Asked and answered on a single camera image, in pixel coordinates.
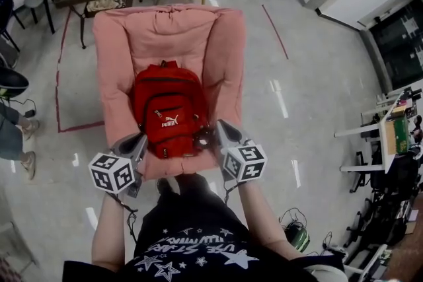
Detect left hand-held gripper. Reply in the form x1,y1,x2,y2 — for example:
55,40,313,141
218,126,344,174
88,131,149,199

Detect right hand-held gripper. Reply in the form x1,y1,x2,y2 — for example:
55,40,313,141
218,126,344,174
216,118,268,183

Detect black keychain charm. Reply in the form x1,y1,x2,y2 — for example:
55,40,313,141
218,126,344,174
193,128,212,148

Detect red backpack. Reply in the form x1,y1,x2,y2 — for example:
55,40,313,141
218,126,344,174
133,59,211,160

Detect pink cushioned armchair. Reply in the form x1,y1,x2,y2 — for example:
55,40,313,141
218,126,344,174
91,3,246,182

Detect person's left forearm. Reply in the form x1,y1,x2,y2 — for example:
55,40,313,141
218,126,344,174
91,190,139,271

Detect person's right forearm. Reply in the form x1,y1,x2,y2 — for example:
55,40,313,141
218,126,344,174
236,180,318,258

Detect person's black trousers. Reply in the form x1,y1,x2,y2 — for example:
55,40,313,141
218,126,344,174
161,173,229,209

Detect person's black left shoe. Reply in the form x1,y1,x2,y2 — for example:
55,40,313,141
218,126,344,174
156,177,179,195

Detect person's dark star-print shirt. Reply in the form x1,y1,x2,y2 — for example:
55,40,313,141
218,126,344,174
62,194,344,282

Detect black and green helmet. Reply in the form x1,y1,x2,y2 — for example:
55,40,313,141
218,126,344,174
0,67,30,98

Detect white desk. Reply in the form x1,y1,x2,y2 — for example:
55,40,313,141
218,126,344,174
333,98,414,174

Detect brown board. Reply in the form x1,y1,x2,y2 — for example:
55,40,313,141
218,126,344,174
385,120,397,156

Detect black office chair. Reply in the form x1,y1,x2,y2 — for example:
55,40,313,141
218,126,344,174
350,141,417,194

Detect green box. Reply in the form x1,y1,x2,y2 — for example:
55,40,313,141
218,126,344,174
393,115,410,155

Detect white chair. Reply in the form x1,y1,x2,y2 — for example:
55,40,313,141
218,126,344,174
343,244,391,282

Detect patterned cushion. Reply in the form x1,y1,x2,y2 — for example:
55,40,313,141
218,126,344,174
85,0,128,13

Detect dark glass door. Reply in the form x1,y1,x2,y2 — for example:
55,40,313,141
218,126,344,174
368,0,423,90

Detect dark blue chair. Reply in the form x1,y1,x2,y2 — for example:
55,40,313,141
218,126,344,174
0,0,26,52

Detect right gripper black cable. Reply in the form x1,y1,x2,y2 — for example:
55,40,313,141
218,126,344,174
223,181,241,205

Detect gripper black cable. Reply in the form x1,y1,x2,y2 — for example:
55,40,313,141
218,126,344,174
223,181,241,205
108,193,139,244

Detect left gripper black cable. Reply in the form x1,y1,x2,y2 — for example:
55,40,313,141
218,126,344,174
108,193,139,244

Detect black helmet cable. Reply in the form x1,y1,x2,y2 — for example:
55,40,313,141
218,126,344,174
279,207,308,229

